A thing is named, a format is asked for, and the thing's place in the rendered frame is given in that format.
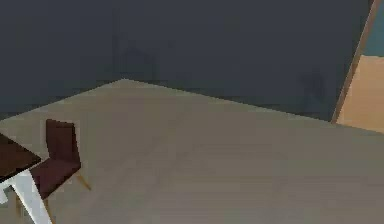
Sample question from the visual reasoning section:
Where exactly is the dark red chair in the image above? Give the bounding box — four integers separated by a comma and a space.
29, 118, 92, 224

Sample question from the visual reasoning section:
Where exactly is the dark brown white-legged table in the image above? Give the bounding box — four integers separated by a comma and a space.
0, 132, 54, 224

